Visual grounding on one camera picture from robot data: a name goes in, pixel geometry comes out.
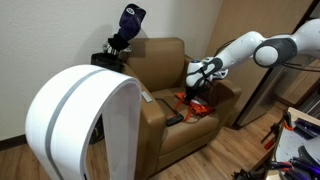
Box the red-handled black clamp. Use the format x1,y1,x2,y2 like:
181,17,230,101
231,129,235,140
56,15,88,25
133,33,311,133
260,112,296,151

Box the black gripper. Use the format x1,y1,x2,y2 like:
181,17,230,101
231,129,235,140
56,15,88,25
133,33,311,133
183,79,207,104

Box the purple golf club headcover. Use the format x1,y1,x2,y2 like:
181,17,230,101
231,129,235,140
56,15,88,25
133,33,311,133
118,3,147,42

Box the black bicycle U-lock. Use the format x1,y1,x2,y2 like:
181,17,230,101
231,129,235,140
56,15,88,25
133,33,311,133
155,97,185,128

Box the brown wooden door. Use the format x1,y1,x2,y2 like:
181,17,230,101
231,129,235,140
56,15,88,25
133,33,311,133
203,0,316,128

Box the grey remote control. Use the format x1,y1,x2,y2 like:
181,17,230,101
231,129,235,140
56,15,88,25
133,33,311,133
141,91,154,103

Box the white robot mounting table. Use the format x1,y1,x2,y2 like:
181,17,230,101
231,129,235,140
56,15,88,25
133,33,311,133
271,106,320,180

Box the black purple-lit controller box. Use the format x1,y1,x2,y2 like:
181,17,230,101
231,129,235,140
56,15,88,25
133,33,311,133
292,117,320,140

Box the white bladeless tower fan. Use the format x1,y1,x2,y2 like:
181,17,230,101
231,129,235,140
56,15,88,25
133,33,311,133
25,64,142,180

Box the black golf bag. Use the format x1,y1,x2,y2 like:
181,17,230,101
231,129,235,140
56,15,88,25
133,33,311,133
90,52,125,73

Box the black clamp with orange grip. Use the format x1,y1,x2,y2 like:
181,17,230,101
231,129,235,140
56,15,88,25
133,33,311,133
232,159,294,180

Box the orange snack bag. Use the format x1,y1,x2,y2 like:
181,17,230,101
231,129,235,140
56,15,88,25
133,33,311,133
173,91,216,122

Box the silver golf club heads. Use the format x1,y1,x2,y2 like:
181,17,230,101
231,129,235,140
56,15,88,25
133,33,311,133
102,41,133,56

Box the brown leather armchair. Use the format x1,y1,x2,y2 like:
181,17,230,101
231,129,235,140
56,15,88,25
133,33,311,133
120,37,243,180

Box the black golf club headcover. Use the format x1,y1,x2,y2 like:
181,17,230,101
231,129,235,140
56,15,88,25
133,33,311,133
107,33,131,52

